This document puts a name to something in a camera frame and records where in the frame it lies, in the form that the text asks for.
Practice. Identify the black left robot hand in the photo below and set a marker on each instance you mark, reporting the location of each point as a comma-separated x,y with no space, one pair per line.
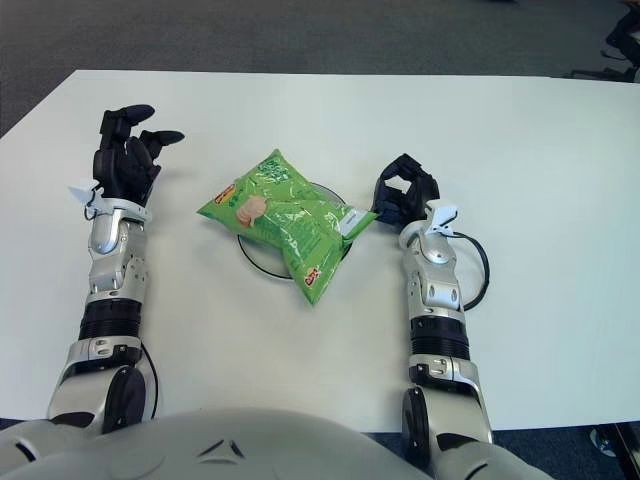
122,170

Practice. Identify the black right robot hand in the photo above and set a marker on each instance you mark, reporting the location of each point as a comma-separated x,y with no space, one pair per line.
415,200

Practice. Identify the green snack bag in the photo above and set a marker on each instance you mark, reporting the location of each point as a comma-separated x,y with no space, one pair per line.
295,220

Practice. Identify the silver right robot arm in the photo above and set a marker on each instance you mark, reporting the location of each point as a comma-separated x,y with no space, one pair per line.
440,290

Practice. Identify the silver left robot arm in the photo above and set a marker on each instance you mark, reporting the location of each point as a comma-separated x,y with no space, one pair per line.
112,280

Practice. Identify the white plate black rim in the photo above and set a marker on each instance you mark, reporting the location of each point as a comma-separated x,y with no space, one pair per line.
262,257

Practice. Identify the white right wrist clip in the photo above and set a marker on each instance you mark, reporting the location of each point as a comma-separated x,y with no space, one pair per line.
442,212

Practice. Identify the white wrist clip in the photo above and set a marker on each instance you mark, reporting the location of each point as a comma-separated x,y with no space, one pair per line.
442,212
82,192

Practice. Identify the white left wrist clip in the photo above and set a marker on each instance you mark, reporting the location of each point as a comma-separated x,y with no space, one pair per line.
82,192

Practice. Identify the black office chair base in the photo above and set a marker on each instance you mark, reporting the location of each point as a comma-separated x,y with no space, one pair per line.
622,40

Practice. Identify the grey robot torso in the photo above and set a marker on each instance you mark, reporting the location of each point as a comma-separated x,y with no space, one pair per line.
280,450

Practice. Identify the metal table foot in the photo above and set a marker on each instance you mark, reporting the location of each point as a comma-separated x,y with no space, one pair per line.
615,440

